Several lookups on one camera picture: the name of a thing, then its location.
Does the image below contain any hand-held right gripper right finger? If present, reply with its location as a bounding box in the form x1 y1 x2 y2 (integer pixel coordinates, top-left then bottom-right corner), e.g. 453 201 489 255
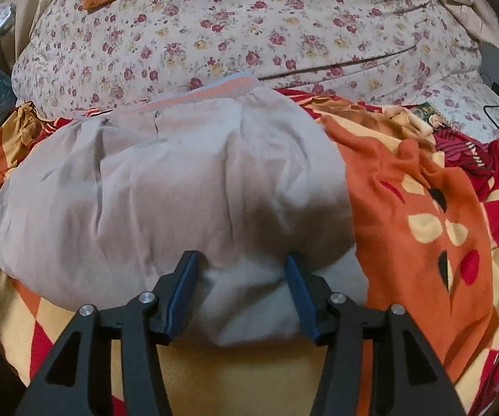
286 253 467 416

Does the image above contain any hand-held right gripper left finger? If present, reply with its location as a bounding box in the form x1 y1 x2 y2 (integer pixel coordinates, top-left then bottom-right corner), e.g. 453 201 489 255
15 250 200 416

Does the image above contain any beige zip jacket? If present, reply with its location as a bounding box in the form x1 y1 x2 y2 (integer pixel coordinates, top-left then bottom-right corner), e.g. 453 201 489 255
0 71 369 347

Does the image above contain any orange red yellow blanket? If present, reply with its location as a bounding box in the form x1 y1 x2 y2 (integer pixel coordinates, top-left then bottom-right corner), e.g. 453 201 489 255
0 89 499 416

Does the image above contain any floral bed sheet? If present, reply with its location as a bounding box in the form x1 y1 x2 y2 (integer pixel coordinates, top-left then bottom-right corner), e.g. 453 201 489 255
423 73 499 148

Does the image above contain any floral quilt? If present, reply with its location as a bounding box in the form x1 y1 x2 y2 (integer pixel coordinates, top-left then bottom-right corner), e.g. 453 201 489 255
11 0 482 115

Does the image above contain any beige cloth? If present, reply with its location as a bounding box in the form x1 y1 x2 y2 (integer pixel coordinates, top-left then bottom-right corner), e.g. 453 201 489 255
0 0 89 70
427 0 499 48

